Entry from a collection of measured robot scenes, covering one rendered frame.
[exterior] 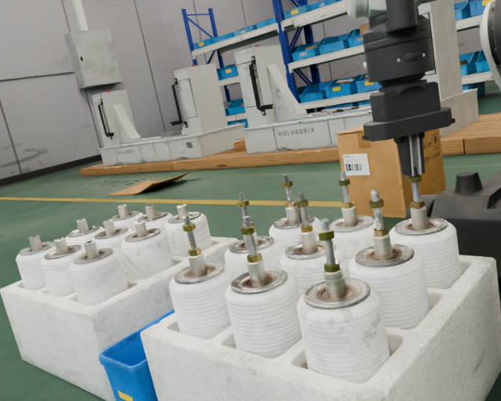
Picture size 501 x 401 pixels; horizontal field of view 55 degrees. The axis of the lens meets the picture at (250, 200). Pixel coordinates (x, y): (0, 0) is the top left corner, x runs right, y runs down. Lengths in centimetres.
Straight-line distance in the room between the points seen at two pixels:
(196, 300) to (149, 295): 28
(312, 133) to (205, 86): 125
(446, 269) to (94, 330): 58
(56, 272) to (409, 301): 69
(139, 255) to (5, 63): 631
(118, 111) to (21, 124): 224
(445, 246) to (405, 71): 25
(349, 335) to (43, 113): 686
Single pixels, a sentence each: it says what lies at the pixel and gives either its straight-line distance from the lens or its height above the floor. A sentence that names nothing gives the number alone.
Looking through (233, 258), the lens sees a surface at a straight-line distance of 77.
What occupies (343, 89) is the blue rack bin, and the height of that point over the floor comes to 33.
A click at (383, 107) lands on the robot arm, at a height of 44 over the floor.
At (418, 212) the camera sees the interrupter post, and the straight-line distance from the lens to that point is 74.
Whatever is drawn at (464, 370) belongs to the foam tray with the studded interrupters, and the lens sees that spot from 73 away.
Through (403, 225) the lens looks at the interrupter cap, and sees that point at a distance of 77.
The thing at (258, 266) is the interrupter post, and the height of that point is 28.
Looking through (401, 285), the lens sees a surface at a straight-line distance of 63.
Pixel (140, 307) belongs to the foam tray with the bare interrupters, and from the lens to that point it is 96.
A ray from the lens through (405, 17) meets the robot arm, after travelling 66.
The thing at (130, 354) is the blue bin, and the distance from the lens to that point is 93.
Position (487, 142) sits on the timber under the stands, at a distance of 258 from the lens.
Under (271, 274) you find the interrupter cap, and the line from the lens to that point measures 65.
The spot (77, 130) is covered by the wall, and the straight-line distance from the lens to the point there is 742.
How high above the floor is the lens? 49
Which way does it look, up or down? 12 degrees down
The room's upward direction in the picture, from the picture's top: 12 degrees counter-clockwise
